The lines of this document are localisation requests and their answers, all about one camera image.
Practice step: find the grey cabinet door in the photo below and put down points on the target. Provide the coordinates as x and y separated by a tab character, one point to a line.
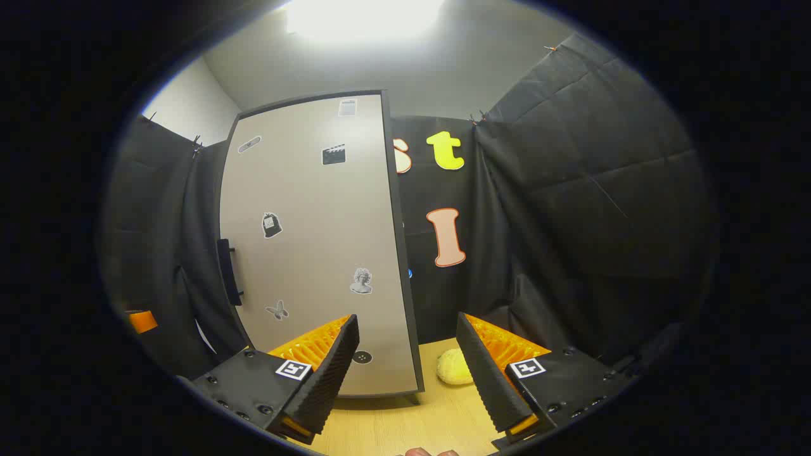
317	209

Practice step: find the dark grey cabinet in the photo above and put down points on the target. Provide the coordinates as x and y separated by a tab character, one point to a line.
403	253

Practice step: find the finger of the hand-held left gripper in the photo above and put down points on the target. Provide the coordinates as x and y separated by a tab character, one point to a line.
142	321

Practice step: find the black backdrop cloth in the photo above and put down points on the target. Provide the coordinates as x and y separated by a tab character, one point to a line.
602	190

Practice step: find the yellow lumpy round object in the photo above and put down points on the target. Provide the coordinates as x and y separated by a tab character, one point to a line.
453	368

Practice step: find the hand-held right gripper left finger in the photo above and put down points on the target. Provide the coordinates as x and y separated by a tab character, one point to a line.
329	373

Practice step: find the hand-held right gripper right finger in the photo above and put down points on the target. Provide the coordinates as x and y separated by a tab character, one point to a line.
485	380

